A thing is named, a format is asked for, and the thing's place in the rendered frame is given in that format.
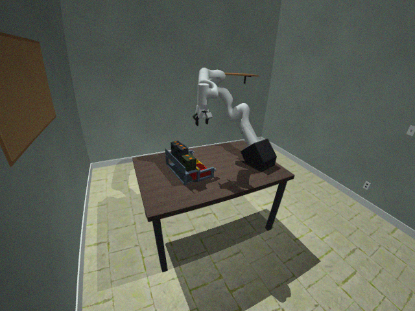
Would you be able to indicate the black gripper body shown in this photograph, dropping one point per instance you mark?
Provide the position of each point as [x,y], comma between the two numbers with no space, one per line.
[199,110]

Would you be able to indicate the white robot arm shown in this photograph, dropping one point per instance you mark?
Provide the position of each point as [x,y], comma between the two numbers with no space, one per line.
[207,89]

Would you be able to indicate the red open bin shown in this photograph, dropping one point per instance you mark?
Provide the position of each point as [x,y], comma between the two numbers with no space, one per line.
[201,167]

